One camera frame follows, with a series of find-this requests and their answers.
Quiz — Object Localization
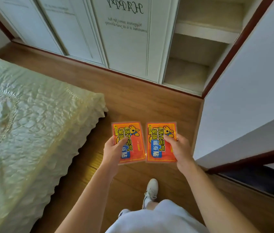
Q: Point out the person's left hand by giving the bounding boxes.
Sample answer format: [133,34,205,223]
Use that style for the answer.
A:
[101,136,129,178]

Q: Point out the person's right hand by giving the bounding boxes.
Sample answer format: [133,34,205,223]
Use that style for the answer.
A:
[163,134,196,174]

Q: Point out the orange heat pack packet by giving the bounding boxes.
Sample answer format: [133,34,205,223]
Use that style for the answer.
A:
[111,122,147,165]
[146,122,178,163]

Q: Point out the person's right forearm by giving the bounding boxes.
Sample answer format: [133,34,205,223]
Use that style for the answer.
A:
[181,162,261,233]

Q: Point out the person's left forearm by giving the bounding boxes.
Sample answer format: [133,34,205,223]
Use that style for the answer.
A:
[55,163,121,233]

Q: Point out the person's leg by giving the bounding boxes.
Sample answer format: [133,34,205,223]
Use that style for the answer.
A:
[144,198,159,211]

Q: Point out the person's white shorts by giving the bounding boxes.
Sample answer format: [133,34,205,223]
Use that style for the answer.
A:
[105,199,209,233]

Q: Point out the bed with cream quilted cover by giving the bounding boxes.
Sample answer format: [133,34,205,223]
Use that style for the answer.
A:
[0,57,108,233]

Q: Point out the white wardrobe with sliding doors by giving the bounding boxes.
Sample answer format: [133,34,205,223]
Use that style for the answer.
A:
[0,0,265,96]

